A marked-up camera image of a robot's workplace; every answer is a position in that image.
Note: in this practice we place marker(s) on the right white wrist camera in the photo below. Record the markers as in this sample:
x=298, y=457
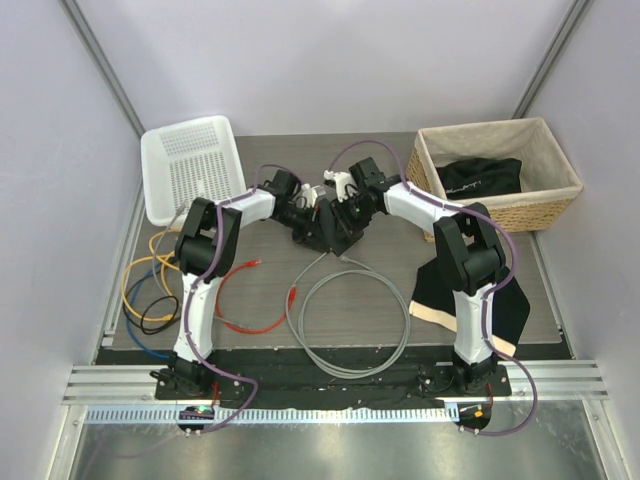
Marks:
x=342, y=182

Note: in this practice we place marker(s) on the white perforated plastic basket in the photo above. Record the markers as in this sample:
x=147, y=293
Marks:
x=186, y=160

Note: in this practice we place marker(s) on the black cloth in basket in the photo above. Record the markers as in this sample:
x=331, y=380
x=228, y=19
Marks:
x=480, y=177

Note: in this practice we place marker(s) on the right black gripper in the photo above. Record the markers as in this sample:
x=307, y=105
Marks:
x=360, y=225

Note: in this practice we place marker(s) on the aluminium frame rail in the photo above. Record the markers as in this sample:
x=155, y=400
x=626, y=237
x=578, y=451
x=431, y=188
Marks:
x=130, y=394

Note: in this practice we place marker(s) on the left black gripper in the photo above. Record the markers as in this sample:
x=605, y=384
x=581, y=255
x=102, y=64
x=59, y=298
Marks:
x=313, y=222

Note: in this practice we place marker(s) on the wicker basket with liner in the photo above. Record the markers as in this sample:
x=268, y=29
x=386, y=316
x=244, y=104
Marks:
x=549, y=182

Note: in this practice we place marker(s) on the black network switch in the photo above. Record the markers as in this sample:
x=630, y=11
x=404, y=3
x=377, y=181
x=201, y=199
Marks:
x=337, y=228

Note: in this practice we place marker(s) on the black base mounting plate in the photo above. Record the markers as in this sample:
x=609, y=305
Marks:
x=284, y=385

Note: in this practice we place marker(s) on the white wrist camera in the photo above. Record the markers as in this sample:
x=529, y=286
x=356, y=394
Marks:
x=342, y=182
x=311, y=194

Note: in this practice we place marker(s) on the black cloth with beige stripe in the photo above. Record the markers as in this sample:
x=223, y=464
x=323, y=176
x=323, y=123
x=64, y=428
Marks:
x=432, y=301

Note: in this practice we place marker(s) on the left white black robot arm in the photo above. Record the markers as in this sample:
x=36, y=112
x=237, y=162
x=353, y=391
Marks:
x=206, y=248

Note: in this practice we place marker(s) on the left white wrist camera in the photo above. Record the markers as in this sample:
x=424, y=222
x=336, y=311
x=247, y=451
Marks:
x=311, y=194

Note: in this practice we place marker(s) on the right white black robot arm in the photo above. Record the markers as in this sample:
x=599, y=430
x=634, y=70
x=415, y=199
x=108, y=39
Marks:
x=469, y=255

